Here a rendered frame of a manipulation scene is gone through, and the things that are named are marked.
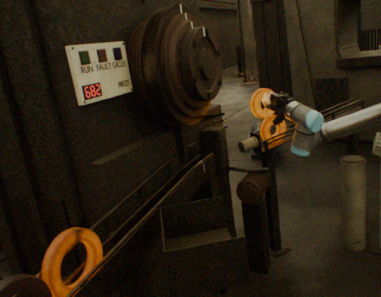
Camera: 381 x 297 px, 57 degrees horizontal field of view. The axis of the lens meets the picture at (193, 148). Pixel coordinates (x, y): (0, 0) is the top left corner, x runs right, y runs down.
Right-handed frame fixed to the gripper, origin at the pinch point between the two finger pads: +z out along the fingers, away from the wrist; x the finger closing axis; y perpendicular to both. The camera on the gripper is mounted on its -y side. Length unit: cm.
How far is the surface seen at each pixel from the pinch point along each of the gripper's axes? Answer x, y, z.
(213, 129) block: 33.6, -6.4, -5.3
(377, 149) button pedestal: -35, -17, -45
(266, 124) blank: 1.2, -11.4, -5.3
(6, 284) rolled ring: 124, 8, -68
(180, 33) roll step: 54, 42, -15
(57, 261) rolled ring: 113, 3, -62
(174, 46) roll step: 58, 39, -18
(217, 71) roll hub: 36.2, 24.7, -12.0
